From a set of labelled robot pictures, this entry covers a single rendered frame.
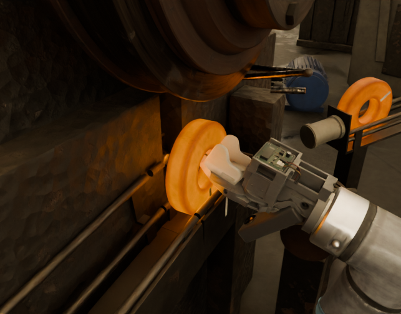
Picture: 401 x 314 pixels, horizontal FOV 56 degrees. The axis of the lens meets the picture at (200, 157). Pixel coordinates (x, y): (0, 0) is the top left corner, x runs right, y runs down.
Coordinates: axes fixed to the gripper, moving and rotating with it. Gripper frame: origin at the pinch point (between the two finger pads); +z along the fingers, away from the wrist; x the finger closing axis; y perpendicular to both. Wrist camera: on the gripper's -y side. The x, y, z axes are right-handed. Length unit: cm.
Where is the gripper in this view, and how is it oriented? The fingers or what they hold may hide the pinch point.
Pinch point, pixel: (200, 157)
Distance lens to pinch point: 59.8
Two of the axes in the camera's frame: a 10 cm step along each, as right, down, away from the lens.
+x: -5.0, 4.3, -7.5
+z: -8.4, -4.7, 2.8
